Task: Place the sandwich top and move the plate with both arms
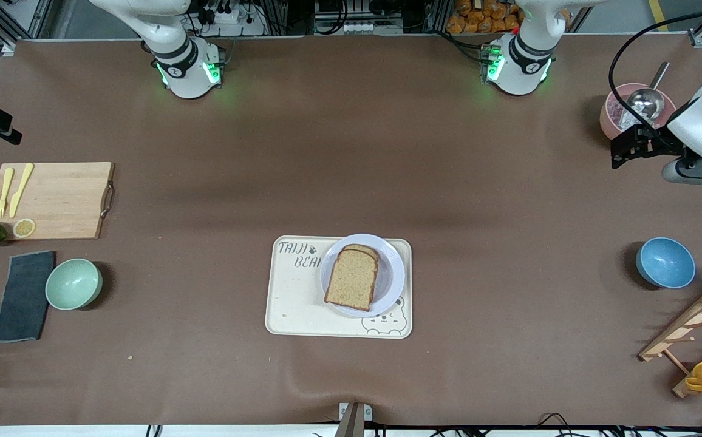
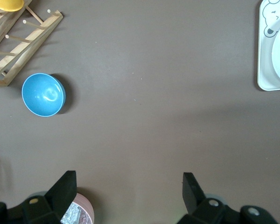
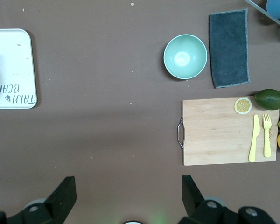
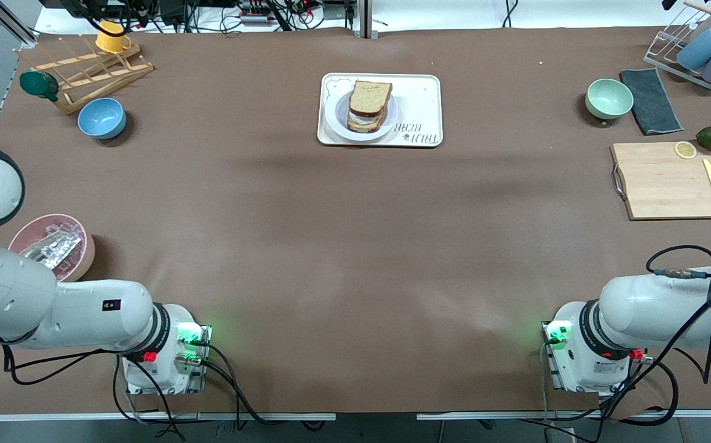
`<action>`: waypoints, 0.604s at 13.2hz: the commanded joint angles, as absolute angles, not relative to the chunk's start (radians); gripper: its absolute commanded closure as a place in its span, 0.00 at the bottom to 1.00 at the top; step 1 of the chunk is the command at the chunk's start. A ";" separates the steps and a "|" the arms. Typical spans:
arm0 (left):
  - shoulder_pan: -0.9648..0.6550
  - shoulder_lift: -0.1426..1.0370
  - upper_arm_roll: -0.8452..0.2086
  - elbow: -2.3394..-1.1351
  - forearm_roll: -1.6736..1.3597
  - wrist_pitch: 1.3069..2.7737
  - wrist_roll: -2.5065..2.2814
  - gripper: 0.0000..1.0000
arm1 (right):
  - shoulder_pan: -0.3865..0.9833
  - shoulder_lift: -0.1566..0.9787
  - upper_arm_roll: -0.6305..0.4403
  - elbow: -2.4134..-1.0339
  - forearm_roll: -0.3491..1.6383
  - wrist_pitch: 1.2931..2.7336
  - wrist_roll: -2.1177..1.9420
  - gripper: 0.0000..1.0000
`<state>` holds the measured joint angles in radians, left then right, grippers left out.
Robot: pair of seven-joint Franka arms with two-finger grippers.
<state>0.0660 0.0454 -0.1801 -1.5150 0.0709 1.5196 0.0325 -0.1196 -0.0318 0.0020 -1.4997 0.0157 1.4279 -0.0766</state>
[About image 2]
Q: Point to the yellow cup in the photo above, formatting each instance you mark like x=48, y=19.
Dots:
x=9, y=4

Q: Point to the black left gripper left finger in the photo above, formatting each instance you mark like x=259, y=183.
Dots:
x=60, y=196

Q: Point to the brown table mat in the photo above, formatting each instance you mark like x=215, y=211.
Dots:
x=154, y=116

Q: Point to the wooden peg rack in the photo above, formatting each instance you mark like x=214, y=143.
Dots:
x=25, y=44

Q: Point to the clear crinkled ice pile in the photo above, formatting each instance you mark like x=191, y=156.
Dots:
x=71, y=213

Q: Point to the blue bowl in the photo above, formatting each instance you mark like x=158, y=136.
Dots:
x=42, y=93

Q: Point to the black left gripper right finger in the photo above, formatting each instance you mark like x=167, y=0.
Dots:
x=193, y=198

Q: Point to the pink bowl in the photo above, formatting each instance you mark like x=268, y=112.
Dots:
x=87, y=210

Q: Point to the cream bear print tray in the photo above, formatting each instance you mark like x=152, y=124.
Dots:
x=264, y=58

